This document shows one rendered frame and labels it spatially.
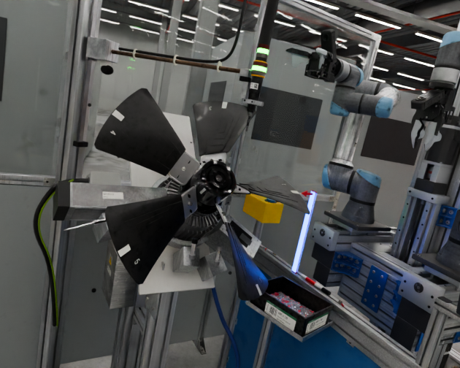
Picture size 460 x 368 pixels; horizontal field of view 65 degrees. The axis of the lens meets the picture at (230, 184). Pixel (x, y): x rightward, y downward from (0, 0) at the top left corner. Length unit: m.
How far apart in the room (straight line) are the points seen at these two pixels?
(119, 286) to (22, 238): 0.54
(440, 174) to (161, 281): 1.16
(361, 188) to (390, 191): 3.76
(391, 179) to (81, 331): 4.44
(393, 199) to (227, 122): 4.52
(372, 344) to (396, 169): 4.37
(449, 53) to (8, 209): 1.71
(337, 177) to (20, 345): 1.67
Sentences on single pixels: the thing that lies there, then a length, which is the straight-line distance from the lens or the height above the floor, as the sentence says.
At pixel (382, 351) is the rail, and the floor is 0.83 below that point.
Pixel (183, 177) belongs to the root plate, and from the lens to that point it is 1.11.
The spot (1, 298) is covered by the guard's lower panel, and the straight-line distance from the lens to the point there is 1.92.
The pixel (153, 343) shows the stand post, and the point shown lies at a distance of 1.41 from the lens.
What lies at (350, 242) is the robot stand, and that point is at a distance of 1.76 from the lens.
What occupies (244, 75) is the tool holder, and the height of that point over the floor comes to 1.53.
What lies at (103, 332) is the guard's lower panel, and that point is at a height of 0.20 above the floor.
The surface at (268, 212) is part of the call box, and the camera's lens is 1.56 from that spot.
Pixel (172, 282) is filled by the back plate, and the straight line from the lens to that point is 1.21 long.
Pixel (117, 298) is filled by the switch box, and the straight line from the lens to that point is 1.48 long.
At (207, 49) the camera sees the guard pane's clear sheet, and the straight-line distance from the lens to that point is 1.86.
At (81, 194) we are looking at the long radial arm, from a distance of 1.09.
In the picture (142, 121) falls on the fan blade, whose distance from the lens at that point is 1.09.
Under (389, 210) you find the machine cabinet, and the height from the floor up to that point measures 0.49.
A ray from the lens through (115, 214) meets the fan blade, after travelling 0.91.
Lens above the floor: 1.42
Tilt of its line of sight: 11 degrees down
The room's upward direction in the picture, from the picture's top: 11 degrees clockwise
